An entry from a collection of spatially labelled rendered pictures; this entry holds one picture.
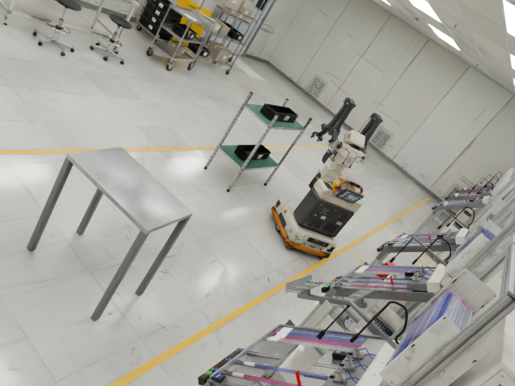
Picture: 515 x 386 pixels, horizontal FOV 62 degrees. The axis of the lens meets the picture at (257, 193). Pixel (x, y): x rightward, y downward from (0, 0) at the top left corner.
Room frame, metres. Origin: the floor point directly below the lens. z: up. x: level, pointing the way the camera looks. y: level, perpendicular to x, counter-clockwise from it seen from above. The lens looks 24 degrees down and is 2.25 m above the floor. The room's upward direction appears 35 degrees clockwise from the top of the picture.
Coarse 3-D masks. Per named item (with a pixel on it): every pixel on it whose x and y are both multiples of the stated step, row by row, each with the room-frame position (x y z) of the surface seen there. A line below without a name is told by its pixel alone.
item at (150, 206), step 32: (64, 160) 2.15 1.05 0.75; (96, 160) 2.27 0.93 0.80; (128, 160) 2.49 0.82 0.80; (96, 192) 2.55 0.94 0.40; (128, 192) 2.18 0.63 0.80; (160, 192) 2.39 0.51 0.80; (160, 224) 2.09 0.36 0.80; (128, 256) 1.98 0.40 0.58; (160, 256) 2.38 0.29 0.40; (96, 320) 1.99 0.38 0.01
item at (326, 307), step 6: (324, 306) 2.43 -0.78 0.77; (330, 306) 2.42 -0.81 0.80; (318, 312) 2.43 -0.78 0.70; (324, 312) 2.42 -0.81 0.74; (312, 318) 2.44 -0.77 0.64; (318, 318) 2.42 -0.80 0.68; (306, 324) 2.44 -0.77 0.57; (312, 324) 2.42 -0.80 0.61; (318, 324) 2.46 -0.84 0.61; (294, 348) 2.43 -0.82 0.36; (288, 354) 2.42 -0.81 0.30; (282, 360) 2.42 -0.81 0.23; (276, 366) 2.42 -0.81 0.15; (270, 372) 2.42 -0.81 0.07; (276, 372) 2.52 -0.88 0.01; (270, 378) 2.44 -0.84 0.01; (276, 378) 2.47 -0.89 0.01; (282, 378) 2.51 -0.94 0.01; (270, 384) 2.38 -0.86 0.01; (276, 384) 2.42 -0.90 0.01
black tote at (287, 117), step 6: (264, 108) 4.82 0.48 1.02; (270, 108) 4.80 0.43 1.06; (276, 108) 5.10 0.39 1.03; (282, 108) 5.22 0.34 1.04; (288, 108) 5.35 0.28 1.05; (264, 114) 4.80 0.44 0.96; (270, 114) 4.78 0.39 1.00; (282, 114) 4.93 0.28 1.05; (288, 114) 5.06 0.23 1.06; (294, 114) 5.31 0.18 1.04; (276, 120) 4.89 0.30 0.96; (282, 120) 5.02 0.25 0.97; (288, 120) 5.15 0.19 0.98; (294, 120) 5.28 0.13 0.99
